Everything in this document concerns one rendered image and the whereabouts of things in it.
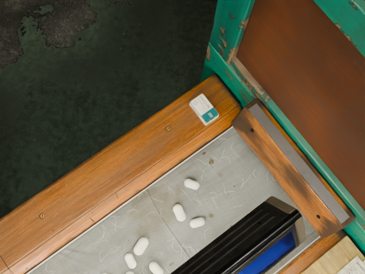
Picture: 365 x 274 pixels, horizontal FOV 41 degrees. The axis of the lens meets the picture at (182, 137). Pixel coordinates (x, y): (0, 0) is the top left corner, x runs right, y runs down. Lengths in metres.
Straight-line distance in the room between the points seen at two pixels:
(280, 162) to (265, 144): 0.05
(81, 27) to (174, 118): 1.05
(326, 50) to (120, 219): 0.54
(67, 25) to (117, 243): 1.20
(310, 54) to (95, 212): 0.53
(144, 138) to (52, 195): 0.22
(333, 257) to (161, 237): 0.35
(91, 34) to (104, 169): 1.06
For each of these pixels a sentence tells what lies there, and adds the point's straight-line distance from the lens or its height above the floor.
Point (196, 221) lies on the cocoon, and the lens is 1.02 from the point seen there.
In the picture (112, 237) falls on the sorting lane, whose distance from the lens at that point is 1.03.
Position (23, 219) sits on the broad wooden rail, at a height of 0.76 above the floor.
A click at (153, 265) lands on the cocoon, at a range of 1.01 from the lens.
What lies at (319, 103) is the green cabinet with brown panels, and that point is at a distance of 0.85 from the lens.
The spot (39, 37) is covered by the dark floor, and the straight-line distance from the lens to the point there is 2.05.
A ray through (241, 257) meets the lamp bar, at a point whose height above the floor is 1.11.
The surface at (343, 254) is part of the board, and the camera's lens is 1.06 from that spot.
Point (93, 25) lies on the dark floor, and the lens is 2.04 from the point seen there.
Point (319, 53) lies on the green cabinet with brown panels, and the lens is 0.76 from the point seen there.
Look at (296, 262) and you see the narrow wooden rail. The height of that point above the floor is 0.76.
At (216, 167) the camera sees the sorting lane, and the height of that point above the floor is 0.74.
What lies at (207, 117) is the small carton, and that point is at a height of 0.78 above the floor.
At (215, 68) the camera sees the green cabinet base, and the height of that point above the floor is 0.77.
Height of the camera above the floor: 1.77
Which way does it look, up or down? 73 degrees down
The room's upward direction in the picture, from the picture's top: 10 degrees clockwise
